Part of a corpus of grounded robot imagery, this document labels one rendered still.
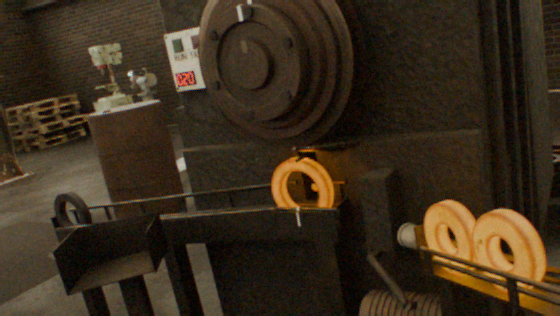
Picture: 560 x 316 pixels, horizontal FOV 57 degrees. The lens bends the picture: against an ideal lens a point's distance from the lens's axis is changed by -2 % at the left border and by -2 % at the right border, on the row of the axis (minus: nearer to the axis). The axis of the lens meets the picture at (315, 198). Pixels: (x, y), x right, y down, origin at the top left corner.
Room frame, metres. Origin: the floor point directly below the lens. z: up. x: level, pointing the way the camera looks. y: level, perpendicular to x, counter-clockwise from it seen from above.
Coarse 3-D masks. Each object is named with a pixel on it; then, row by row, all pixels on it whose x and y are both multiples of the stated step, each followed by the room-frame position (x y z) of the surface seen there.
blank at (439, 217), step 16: (432, 208) 1.05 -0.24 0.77; (448, 208) 1.00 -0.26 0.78; (464, 208) 0.99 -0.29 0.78; (432, 224) 1.05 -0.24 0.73; (448, 224) 1.00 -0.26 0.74; (464, 224) 0.96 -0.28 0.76; (432, 240) 1.06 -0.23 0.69; (448, 240) 1.05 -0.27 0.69; (464, 240) 0.96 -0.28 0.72; (464, 256) 0.96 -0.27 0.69
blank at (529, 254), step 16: (480, 224) 0.91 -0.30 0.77; (496, 224) 0.87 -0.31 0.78; (512, 224) 0.84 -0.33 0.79; (528, 224) 0.84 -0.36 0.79; (480, 240) 0.92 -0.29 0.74; (496, 240) 0.91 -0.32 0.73; (512, 240) 0.84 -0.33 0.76; (528, 240) 0.81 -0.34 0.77; (480, 256) 0.92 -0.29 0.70; (496, 256) 0.90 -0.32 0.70; (528, 256) 0.81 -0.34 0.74; (544, 256) 0.81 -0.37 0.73; (512, 272) 0.84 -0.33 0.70; (528, 272) 0.81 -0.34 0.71; (544, 272) 0.81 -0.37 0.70
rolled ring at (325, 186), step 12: (276, 168) 1.44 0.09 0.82; (288, 168) 1.42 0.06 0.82; (300, 168) 1.40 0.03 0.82; (312, 168) 1.38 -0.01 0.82; (276, 180) 1.44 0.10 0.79; (324, 180) 1.36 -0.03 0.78; (276, 192) 1.45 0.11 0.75; (324, 192) 1.36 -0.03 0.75; (288, 204) 1.44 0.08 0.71; (324, 204) 1.37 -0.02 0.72
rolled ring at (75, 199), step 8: (64, 192) 1.99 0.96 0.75; (72, 192) 1.98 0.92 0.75; (56, 200) 2.01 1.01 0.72; (64, 200) 1.98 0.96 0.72; (72, 200) 1.95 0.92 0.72; (80, 200) 1.96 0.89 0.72; (56, 208) 2.02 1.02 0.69; (64, 208) 2.03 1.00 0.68; (80, 208) 1.94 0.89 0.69; (88, 208) 1.96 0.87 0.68; (56, 216) 2.03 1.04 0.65; (64, 216) 2.03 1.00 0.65; (80, 216) 1.94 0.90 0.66; (88, 216) 1.95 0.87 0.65; (64, 224) 2.01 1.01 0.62; (72, 224) 2.02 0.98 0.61; (80, 224) 1.95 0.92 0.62
